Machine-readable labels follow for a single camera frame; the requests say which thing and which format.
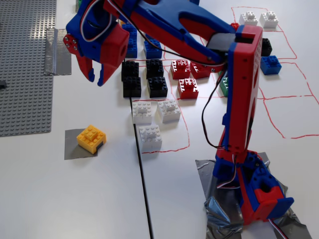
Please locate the red and blue gripper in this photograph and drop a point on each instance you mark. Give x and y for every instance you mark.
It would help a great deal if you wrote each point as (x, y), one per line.
(113, 48)

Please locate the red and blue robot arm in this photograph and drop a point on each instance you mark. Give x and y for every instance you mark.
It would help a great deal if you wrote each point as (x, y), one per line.
(245, 87)

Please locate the black lego block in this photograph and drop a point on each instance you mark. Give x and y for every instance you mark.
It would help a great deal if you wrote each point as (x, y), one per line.
(154, 69)
(157, 87)
(266, 47)
(132, 87)
(130, 71)

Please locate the blue lego block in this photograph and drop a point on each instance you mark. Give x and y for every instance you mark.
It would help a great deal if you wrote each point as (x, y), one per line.
(271, 65)
(132, 31)
(152, 49)
(132, 48)

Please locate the red lego block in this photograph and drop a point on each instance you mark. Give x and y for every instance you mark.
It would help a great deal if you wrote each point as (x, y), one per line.
(199, 72)
(180, 69)
(188, 89)
(234, 27)

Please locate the grey lego baseplate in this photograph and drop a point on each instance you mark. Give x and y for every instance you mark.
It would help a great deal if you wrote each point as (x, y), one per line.
(25, 74)

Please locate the grey duct tape strip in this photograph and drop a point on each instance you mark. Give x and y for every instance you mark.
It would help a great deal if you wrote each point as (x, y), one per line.
(56, 53)

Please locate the crumpled silver duct tape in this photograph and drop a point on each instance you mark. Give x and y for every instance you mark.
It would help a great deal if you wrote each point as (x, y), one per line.
(221, 211)

